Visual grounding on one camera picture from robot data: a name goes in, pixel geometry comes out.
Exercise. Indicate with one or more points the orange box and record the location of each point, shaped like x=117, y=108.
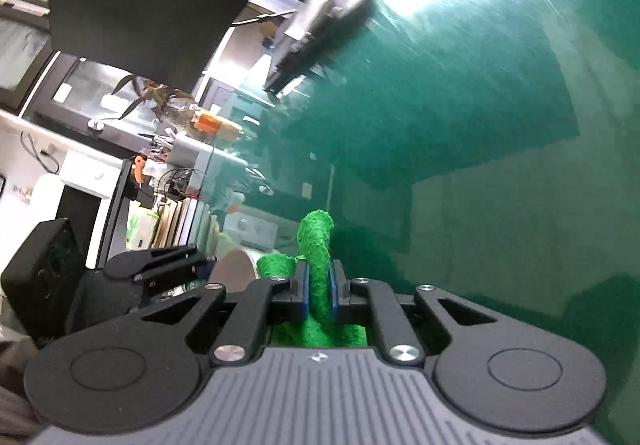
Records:
x=207, y=125

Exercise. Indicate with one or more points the green cleaning cloth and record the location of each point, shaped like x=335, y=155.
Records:
x=317, y=245

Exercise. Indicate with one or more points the row of books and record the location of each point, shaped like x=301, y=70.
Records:
x=177, y=225

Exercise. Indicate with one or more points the green plastic bag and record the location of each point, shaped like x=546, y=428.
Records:
x=142, y=230

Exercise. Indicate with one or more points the grey container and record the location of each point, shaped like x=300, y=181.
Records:
x=192, y=150

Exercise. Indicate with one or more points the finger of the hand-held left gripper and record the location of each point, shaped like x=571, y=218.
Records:
x=170, y=257
x=175, y=277

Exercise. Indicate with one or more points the white bowl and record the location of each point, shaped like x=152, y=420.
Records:
x=235, y=269

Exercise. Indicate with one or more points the potted plant leaves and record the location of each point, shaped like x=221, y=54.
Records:
x=150, y=92

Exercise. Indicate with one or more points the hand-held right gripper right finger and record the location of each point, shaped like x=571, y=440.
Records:
x=336, y=292

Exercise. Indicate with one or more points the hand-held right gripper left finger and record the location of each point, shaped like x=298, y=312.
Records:
x=301, y=295

